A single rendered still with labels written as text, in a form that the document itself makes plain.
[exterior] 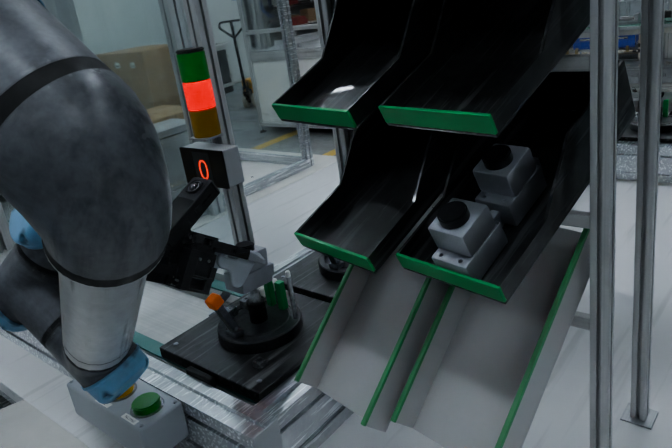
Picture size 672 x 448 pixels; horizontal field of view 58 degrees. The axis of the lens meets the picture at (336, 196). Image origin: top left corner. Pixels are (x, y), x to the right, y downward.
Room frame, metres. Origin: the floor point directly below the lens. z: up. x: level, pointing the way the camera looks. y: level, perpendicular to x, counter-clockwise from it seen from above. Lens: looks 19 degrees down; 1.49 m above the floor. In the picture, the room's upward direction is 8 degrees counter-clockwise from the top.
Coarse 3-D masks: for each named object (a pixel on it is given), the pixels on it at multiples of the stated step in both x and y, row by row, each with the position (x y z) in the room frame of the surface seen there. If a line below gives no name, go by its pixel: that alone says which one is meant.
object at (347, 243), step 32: (384, 128) 0.79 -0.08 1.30; (352, 160) 0.75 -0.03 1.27; (384, 160) 0.77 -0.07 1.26; (416, 160) 0.74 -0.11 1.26; (448, 160) 0.67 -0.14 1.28; (352, 192) 0.74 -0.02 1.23; (384, 192) 0.71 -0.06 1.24; (416, 192) 0.64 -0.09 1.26; (320, 224) 0.71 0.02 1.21; (352, 224) 0.68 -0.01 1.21; (384, 224) 0.65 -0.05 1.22; (352, 256) 0.60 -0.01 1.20; (384, 256) 0.60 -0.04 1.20
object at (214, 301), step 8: (208, 296) 0.82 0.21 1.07; (216, 296) 0.82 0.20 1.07; (224, 296) 0.83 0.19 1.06; (208, 304) 0.81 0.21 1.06; (216, 304) 0.81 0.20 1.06; (216, 312) 0.82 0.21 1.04; (224, 312) 0.82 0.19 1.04; (224, 320) 0.82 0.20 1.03; (232, 320) 0.83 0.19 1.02; (232, 328) 0.83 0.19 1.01
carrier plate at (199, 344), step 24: (312, 312) 0.91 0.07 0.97; (192, 336) 0.89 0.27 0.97; (216, 336) 0.87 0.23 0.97; (312, 336) 0.83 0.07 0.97; (192, 360) 0.81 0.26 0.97; (216, 360) 0.80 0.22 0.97; (240, 360) 0.79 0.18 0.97; (288, 360) 0.78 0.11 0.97; (240, 384) 0.73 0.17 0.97; (264, 384) 0.73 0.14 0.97
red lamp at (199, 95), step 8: (208, 80) 1.08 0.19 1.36; (184, 88) 1.08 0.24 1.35; (192, 88) 1.07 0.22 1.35; (200, 88) 1.07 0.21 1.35; (208, 88) 1.08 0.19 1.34; (192, 96) 1.07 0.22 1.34; (200, 96) 1.07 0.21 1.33; (208, 96) 1.07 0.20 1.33; (192, 104) 1.07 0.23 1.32; (200, 104) 1.07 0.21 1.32; (208, 104) 1.07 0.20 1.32
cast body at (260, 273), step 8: (248, 248) 0.86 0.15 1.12; (256, 248) 0.88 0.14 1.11; (264, 248) 0.88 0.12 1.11; (264, 256) 0.87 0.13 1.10; (256, 264) 0.86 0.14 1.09; (264, 264) 0.87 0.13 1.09; (272, 264) 0.91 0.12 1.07; (224, 272) 0.86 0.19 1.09; (256, 272) 0.86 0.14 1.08; (264, 272) 0.87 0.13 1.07; (272, 272) 0.90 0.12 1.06; (248, 280) 0.84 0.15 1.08; (256, 280) 0.86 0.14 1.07; (264, 280) 0.87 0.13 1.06; (232, 288) 0.85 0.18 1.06; (240, 288) 0.84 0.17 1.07; (248, 288) 0.84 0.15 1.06; (256, 288) 0.85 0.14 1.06
